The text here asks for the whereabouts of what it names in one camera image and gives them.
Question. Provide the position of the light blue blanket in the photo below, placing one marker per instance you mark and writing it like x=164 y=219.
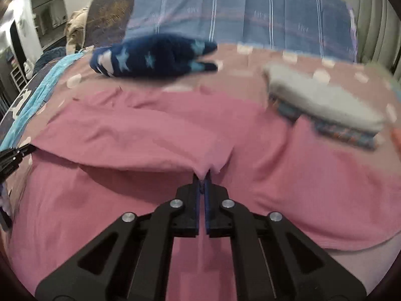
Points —
x=40 y=94

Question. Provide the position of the beige fluffy blanket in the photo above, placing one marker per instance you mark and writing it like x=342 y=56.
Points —
x=75 y=31

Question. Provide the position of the navy printed quilt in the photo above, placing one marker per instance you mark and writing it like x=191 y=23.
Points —
x=22 y=100

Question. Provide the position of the beige curtain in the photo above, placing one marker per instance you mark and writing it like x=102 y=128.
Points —
x=376 y=15

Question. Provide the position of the grey folded cloth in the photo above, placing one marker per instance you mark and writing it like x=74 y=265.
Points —
x=319 y=100

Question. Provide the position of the brown dark pillow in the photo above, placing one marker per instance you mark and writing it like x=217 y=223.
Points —
x=108 y=22

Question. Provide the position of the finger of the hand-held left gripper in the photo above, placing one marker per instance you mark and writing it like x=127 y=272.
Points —
x=12 y=158

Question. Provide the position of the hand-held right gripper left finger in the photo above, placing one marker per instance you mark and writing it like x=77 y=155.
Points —
x=196 y=208

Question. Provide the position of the white shelf unit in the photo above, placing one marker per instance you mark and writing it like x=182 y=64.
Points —
x=18 y=78

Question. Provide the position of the pink bedsheet with white squares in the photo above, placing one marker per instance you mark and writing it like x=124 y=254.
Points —
x=247 y=65

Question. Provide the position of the blue plaid pillow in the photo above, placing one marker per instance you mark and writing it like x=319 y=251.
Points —
x=244 y=15

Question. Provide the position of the patterned folded cloth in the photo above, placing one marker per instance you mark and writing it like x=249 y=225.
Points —
x=341 y=133

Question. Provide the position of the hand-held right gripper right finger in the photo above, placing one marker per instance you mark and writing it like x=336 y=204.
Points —
x=207 y=208

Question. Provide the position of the navy star-print socks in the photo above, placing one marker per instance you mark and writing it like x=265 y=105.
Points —
x=150 y=58

